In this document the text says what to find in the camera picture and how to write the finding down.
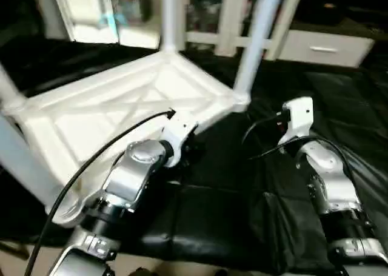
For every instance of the white plastic table top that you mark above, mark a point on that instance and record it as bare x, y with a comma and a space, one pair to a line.
121, 100

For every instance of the white plastic table leg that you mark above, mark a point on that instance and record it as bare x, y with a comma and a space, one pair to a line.
21, 161
257, 39
8, 91
171, 18

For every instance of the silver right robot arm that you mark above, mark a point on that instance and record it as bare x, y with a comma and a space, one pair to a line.
330, 185

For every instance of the black mat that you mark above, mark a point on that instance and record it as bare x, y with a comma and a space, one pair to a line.
339, 118

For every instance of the white drawer unit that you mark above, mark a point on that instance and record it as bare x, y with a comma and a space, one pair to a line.
324, 48

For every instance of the white glass-door cabinet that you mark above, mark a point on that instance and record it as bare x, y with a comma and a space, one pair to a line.
224, 21

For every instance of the dark storage box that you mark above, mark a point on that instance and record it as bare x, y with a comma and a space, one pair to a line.
132, 4

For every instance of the light blue metal frame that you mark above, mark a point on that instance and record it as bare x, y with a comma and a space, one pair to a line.
109, 12

